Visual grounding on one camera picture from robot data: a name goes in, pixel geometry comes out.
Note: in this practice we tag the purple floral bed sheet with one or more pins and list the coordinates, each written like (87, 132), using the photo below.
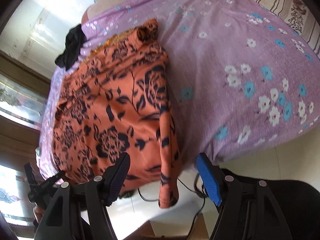
(239, 78)

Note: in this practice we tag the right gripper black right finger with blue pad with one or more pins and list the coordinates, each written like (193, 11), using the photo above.
(246, 210)

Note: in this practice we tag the orange black floral garment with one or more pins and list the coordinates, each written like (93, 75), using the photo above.
(117, 102)

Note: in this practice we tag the person's left hand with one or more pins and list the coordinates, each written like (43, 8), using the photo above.
(38, 214)

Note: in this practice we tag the striped floral pillow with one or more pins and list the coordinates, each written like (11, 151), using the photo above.
(298, 16)

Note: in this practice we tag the black crumpled garment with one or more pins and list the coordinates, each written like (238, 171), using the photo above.
(73, 43)

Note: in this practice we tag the brown wooden glass door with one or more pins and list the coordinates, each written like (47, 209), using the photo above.
(18, 142)

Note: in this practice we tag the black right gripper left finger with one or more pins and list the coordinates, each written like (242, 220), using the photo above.
(79, 211)

